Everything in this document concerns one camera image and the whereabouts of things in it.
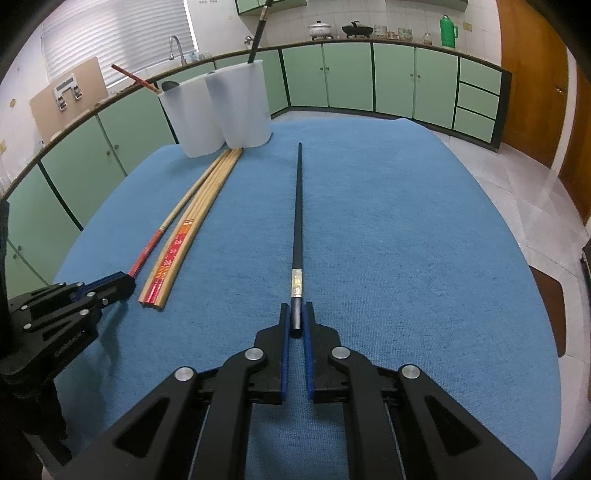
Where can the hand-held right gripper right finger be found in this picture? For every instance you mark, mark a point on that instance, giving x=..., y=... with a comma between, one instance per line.
x=310, y=369

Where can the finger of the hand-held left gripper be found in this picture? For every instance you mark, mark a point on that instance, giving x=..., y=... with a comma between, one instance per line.
x=108, y=282
x=115, y=295

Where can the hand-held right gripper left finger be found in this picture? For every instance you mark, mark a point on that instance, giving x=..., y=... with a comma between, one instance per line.
x=284, y=369

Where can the red-ended wooden chopstick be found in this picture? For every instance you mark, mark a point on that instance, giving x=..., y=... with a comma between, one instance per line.
x=138, y=79
x=184, y=201

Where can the black chopstick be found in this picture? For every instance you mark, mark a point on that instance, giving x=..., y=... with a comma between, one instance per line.
x=298, y=230
x=257, y=37

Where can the black plastic spoon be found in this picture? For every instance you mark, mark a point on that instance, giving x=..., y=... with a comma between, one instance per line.
x=169, y=85

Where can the white two-compartment utensil holder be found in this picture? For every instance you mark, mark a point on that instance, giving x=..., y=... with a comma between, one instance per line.
x=240, y=106

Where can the person's left forearm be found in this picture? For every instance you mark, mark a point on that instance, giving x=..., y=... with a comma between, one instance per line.
x=27, y=438

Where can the blue felt mat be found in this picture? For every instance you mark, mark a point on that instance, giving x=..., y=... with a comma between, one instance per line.
x=392, y=230

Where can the wooden board with clips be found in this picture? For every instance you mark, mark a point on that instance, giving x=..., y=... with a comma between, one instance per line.
x=51, y=110

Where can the metal kitchen faucet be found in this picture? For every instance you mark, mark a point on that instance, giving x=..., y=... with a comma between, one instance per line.
x=178, y=48

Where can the brown wooden furniture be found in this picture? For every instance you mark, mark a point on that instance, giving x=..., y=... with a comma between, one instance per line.
x=547, y=309

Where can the white window blind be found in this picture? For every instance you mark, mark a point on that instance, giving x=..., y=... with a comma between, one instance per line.
x=115, y=37

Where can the green base cabinets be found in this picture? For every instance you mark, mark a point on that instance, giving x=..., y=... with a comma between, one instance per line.
x=346, y=78

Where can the green cabinet drawer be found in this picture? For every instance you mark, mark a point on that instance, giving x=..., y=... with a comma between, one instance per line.
x=476, y=100
x=473, y=124
x=480, y=76

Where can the dark glass-front cabinet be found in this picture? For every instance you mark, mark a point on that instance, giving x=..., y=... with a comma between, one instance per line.
x=587, y=263

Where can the white lidded pot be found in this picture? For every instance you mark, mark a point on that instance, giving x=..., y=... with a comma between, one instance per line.
x=320, y=30

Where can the black wok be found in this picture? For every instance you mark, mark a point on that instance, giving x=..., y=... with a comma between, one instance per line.
x=357, y=31

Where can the white container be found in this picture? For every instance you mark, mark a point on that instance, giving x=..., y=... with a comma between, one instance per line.
x=380, y=31

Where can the patterned jar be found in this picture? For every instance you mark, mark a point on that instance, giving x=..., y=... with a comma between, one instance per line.
x=405, y=33

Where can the small glass jar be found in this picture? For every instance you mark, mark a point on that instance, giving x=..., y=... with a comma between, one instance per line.
x=427, y=38

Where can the green thermos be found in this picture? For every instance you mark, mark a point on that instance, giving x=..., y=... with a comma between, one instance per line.
x=447, y=32

